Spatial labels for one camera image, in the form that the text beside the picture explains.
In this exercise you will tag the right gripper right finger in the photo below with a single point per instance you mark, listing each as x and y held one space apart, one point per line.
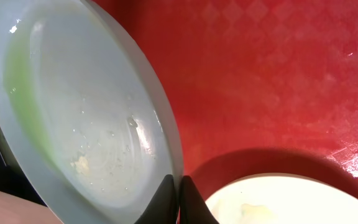
193 209

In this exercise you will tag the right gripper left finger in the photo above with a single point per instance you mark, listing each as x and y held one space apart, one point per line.
163 207

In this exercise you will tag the pale blue plate top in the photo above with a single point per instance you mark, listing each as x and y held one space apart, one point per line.
83 112

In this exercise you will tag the red plastic tray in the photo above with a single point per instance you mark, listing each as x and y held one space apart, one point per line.
256 85

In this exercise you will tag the white plate bottom right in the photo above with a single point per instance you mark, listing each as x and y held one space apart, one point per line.
282 198

